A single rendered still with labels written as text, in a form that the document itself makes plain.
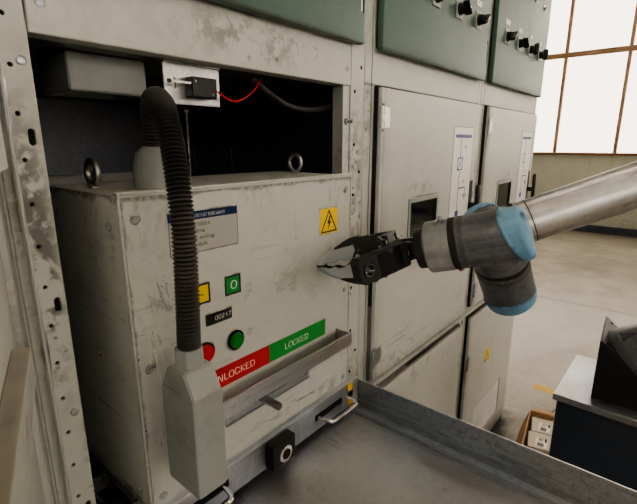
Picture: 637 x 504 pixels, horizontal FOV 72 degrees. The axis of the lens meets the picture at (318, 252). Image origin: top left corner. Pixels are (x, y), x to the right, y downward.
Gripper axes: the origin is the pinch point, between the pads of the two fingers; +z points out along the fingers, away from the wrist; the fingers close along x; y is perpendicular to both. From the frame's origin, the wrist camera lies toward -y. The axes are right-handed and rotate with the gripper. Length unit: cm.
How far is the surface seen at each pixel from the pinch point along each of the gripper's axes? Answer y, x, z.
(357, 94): 20.1, 32.2, -8.1
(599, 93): 788, 61, -157
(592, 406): 54, -61, -43
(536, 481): 4, -46, -31
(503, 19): 98, 55, -38
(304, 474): -11.6, -36.8, 8.0
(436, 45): 50, 43, -22
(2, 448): -59, 1, -2
